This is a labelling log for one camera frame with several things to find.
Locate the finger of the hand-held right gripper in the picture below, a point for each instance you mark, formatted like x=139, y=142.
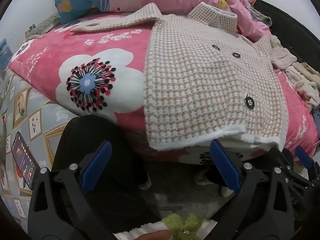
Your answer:
x=280, y=156
x=303, y=157

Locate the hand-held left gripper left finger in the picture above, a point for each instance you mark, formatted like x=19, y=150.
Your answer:
x=97, y=165

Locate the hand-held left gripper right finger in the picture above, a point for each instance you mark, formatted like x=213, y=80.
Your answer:
x=225, y=165

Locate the beige white houndstooth coat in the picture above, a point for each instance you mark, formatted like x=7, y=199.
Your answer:
x=200, y=80

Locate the person's white shoe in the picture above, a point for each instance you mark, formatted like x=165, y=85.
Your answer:
x=145, y=183
x=202, y=178

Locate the blue denim garment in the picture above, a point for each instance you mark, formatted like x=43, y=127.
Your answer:
x=316, y=117

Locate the cream ruffled garment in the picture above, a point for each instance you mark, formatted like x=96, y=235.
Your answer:
x=307, y=92

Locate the black smartphone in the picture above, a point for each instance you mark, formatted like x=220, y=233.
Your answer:
x=23, y=160

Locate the person's white fluffy carrot-print garment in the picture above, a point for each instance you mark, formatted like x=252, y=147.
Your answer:
x=182, y=226

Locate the grey picture-print bedsheet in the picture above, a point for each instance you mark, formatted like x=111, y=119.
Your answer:
x=37, y=120

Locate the pink knit garment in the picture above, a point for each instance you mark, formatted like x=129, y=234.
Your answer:
x=282, y=56

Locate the pink floral blanket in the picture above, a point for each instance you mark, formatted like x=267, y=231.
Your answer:
x=100, y=45

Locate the black headboard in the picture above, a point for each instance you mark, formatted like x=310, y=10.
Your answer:
x=295, y=35

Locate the dark patterned garment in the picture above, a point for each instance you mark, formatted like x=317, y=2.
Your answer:
x=262, y=17

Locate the blue grey bundle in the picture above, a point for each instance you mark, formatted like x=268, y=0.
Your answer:
x=5, y=55

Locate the green patterned cloth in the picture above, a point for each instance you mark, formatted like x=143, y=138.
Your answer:
x=42, y=26

